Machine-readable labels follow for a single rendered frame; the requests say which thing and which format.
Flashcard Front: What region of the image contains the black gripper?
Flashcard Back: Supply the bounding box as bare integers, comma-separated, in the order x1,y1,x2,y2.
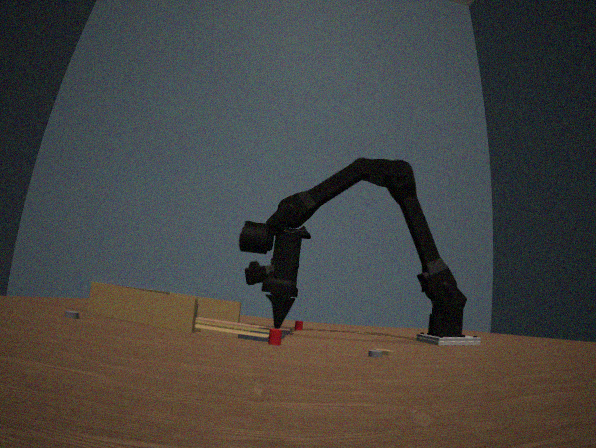
262,254,299,329

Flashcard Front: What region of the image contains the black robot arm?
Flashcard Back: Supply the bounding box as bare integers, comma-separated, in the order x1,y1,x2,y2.
239,158,467,338

